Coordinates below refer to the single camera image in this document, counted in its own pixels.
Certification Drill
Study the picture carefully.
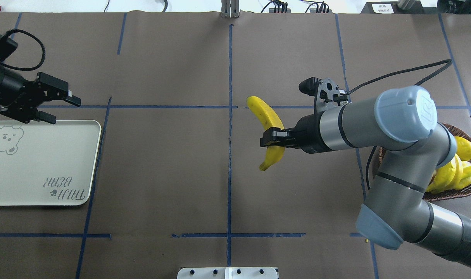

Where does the woven wicker basket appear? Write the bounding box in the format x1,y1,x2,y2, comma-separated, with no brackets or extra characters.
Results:
368,122,471,205

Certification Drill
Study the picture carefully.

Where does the black label box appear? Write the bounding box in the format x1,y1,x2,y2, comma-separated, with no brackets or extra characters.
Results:
361,0,425,14

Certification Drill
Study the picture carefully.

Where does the cream bear tray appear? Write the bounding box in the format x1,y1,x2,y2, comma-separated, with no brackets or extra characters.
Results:
0,120,101,206

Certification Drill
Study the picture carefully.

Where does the white camera post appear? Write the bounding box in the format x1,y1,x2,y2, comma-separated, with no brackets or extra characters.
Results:
177,267,279,279

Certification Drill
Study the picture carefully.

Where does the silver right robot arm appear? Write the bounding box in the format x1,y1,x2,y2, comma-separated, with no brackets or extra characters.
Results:
260,86,471,268

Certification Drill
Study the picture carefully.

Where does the black orange connector block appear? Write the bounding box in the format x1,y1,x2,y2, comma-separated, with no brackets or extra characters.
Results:
261,0,290,14

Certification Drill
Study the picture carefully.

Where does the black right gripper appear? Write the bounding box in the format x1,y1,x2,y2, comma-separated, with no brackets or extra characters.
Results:
260,115,323,154

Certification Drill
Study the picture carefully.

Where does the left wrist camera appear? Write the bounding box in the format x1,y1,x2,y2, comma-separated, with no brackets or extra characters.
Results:
0,34,19,62

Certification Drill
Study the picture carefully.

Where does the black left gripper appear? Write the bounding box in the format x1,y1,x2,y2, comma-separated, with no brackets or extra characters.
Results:
0,72,81,125

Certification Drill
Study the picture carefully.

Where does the aluminium frame post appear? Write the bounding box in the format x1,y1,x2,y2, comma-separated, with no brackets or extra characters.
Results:
221,0,240,18

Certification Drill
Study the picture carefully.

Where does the yellow banana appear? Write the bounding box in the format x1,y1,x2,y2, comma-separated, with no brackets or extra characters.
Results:
247,96,285,172
425,154,463,195

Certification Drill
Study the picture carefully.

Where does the yellow lemon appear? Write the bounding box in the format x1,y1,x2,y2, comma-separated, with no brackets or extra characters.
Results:
454,136,471,161

